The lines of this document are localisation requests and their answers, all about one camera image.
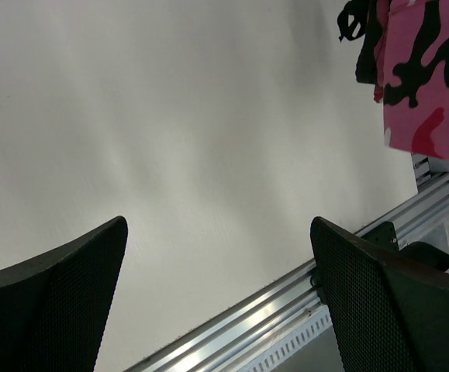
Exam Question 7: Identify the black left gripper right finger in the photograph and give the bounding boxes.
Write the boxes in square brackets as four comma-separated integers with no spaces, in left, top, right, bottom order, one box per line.
[310,217,449,371]

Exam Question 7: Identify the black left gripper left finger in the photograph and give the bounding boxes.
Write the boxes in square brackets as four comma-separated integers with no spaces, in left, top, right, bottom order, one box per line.
[0,216,128,371]

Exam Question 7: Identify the pink camouflage trousers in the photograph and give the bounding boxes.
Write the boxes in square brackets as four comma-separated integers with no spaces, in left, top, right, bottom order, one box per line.
[337,1,449,161]

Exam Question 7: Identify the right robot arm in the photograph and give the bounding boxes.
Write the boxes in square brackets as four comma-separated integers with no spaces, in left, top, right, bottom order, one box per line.
[399,241,449,272]

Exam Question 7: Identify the slotted grey cable duct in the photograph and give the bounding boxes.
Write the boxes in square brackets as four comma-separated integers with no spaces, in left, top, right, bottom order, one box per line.
[237,306,332,372]

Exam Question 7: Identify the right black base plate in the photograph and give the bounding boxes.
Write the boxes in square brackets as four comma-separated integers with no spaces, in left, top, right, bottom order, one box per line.
[362,221,399,251]

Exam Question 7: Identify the aluminium right frame rail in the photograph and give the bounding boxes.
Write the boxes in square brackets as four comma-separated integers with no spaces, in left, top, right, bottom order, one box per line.
[411,153,432,191]

